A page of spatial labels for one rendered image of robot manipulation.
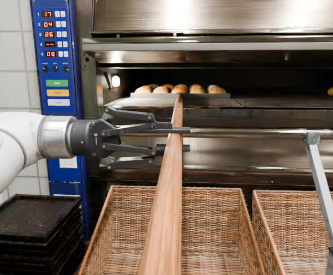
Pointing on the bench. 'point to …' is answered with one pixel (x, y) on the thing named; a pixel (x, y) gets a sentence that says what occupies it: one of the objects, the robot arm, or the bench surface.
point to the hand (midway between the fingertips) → (173, 138)
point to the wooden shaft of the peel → (166, 209)
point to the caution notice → (68, 162)
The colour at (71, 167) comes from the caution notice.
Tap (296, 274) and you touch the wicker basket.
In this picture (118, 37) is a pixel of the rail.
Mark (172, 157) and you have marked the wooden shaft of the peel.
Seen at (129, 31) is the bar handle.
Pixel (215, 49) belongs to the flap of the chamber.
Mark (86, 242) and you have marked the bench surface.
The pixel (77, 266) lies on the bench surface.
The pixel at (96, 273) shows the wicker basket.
